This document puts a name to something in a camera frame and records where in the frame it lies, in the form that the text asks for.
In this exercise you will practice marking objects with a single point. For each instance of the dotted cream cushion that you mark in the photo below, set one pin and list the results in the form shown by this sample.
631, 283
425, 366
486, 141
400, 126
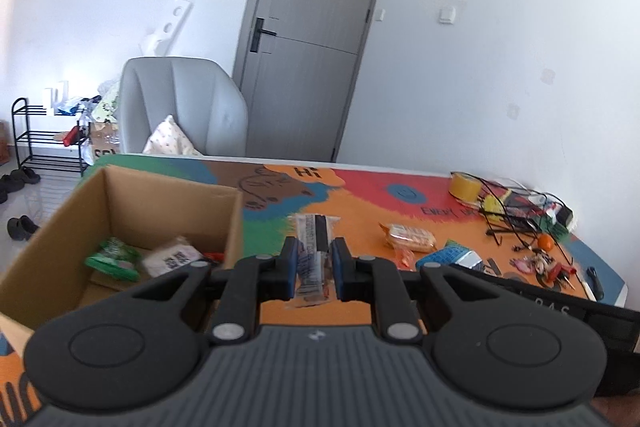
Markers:
168, 139

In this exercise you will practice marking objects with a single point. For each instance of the grey door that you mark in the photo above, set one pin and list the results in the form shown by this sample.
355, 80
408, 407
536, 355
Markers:
298, 86

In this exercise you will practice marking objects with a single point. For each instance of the colourful table mat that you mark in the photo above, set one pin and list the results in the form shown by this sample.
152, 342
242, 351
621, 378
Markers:
502, 360

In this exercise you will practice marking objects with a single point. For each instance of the black shoes pile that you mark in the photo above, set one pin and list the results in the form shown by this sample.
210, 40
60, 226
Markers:
16, 180

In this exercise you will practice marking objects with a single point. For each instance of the white wall switch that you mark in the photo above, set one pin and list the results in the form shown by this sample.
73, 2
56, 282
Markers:
447, 15

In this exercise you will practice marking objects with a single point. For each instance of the red tipped tool cluster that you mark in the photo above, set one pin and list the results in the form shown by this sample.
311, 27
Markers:
549, 272

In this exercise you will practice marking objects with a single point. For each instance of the black shoe rack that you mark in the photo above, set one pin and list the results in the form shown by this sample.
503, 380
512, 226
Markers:
47, 150

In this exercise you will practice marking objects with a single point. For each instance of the clear black snack bar pack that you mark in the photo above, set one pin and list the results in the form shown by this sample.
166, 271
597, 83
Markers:
314, 281

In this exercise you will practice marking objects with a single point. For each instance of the green snack bag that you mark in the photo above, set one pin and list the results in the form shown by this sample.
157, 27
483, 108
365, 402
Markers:
116, 259

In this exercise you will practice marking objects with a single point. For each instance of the grey armchair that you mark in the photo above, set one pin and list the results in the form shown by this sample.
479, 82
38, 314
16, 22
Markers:
198, 93

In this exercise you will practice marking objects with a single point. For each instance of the SF cardboard box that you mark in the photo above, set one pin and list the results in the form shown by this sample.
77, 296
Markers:
103, 140

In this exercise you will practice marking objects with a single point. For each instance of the red snack packet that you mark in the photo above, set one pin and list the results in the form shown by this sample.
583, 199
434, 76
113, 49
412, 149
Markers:
215, 257

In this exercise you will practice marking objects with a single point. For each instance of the black door handle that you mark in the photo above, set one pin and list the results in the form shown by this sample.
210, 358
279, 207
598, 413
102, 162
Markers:
259, 30

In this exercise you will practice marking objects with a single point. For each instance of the small orange candy wrapper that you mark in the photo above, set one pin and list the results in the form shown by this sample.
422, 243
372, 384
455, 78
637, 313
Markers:
404, 259

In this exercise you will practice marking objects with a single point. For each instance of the black slipper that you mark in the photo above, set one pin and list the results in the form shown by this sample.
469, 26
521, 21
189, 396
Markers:
21, 229

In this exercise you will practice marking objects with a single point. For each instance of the white QR snack packet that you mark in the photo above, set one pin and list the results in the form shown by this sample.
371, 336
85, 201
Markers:
170, 257

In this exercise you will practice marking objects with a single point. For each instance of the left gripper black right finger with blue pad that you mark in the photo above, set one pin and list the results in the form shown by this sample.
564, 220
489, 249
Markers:
403, 305

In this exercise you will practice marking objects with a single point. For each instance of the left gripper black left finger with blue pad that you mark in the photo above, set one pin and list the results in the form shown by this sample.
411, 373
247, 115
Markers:
223, 305

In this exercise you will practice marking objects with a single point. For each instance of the clear biscuit pack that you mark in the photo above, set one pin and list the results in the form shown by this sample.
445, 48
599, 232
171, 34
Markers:
413, 239

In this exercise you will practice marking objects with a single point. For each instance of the small orange fruit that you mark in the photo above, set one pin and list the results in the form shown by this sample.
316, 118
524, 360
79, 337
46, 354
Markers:
545, 242

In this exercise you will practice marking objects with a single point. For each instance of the blue snack packet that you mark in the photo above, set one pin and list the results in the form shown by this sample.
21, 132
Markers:
452, 253

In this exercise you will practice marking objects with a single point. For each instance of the brown cardboard box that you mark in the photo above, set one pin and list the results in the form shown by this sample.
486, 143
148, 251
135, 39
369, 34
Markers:
144, 210

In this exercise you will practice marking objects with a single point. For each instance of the black marker pen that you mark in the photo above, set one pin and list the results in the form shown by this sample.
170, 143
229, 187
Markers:
595, 283

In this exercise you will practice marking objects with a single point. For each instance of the yellow tape roll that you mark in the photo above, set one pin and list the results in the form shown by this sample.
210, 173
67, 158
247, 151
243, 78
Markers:
465, 188

